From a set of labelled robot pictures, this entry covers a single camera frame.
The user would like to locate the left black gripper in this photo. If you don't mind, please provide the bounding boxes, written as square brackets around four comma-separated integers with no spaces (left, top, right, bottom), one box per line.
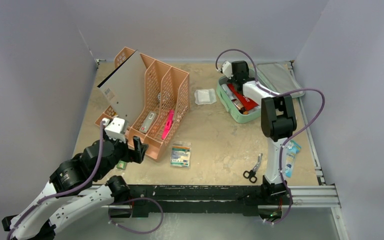
[95,127,148,180]

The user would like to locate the small white plastic bottle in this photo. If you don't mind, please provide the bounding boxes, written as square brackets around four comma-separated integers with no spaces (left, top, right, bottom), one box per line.
[221,84,235,100]

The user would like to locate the red first aid pouch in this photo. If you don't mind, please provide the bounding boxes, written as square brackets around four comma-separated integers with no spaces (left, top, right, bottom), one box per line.
[227,83,259,111]

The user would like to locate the brown bottle orange cap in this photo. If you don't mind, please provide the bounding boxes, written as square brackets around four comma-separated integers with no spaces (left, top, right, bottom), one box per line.
[231,98,249,115]

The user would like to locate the white gauze pad packet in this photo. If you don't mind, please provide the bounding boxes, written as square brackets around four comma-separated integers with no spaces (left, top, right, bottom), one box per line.
[194,88,217,105]

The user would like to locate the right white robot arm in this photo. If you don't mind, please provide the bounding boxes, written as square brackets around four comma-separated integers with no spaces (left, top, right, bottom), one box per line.
[221,61,297,204]

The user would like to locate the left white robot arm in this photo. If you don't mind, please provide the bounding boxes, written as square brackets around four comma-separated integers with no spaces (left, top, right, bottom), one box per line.
[2,136,149,240]

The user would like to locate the mint green storage case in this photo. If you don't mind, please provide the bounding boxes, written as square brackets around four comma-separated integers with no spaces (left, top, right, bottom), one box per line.
[215,61,301,124]

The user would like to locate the grey folder board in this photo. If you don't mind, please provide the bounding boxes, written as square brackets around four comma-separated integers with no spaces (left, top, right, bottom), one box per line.
[97,47,147,127]

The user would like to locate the pink marker pen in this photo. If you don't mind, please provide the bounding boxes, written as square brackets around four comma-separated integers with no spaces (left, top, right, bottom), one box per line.
[161,109,175,140]

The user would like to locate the green orange dressing packet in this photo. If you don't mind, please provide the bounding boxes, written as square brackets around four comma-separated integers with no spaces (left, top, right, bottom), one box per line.
[170,141,192,168]

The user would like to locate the pink plastic desk organizer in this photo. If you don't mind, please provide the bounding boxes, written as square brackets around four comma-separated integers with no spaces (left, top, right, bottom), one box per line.
[94,46,191,162]

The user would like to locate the blue wipes packet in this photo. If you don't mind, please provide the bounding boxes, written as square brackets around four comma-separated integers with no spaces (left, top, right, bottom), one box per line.
[285,140,302,178]

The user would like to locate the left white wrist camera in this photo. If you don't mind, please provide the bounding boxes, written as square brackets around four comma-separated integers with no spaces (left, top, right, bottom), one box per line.
[101,116,128,143]

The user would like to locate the black table front rail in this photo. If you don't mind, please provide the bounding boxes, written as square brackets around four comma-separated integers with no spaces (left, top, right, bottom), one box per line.
[51,183,340,220]

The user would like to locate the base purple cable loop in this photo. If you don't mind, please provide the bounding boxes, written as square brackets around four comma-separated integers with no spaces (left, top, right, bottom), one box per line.
[107,193,165,234]

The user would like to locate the black handled scissors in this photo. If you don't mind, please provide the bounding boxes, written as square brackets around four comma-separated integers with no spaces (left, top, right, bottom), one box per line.
[242,153,264,184]

